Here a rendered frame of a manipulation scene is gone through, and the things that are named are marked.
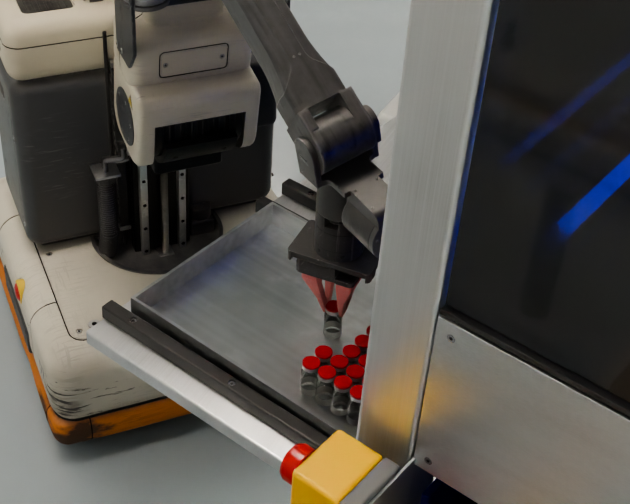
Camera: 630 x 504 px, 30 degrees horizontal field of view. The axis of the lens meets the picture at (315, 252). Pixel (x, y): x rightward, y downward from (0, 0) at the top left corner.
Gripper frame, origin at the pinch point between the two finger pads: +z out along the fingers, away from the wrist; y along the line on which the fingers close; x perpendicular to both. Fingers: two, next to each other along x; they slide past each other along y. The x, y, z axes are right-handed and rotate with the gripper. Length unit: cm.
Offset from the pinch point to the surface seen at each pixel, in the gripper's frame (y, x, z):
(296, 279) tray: -8.0, 6.8, 4.1
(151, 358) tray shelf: -17.2, -13.7, 4.1
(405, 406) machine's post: 17.1, -25.8, -15.4
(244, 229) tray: -17.1, 10.3, 1.6
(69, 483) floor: -62, 24, 91
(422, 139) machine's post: 16, -25, -43
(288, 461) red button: 8.0, -30.7, -8.3
